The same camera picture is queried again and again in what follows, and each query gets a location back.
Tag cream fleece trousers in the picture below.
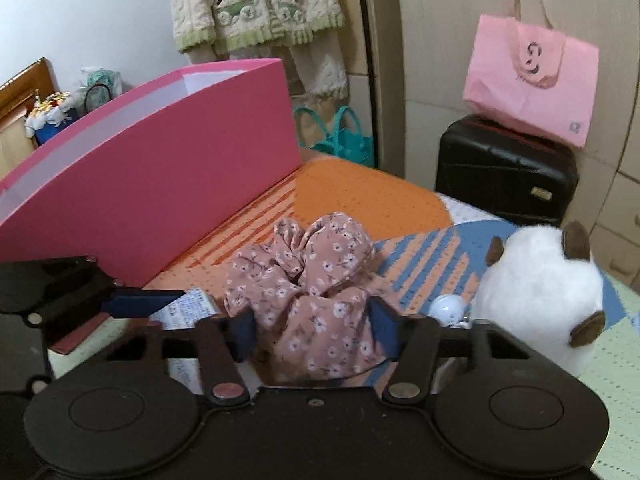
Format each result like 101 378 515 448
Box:
287 35 349 102

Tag teal tote bag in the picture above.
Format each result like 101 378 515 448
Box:
293 105 376 169

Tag cream knit cardigan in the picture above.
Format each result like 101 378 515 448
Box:
169 0 346 55

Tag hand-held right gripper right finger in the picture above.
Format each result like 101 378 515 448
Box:
368 296 567 405

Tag red flat board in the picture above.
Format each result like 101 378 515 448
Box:
49 312 119 356

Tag flower bouquet in blue wrap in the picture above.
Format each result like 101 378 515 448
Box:
24 89 82 145

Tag wooden headboard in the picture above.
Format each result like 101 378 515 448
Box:
0 57 52 177

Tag white and brown panda plush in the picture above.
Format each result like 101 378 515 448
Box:
472 220 607 377

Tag pink floral scrunchie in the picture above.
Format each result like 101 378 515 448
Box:
222 211 398 386

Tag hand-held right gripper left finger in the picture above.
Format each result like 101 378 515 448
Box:
75 306 257 409

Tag pink paper bag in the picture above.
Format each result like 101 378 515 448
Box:
462 0 600 149

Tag pink cardboard box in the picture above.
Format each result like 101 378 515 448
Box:
0 58 303 288

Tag small white tissue pack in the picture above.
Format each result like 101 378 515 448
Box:
150 287 232 332

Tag white ball keychain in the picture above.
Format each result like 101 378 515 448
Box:
428 294 474 330

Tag green and white bag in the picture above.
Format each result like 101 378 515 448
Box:
79 65 124 113

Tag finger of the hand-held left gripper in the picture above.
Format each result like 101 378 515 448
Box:
0 255 187 329

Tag beige wardrobe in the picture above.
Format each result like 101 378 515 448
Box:
390 0 640 288

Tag black suitcase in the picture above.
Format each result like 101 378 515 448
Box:
435 114 580 228

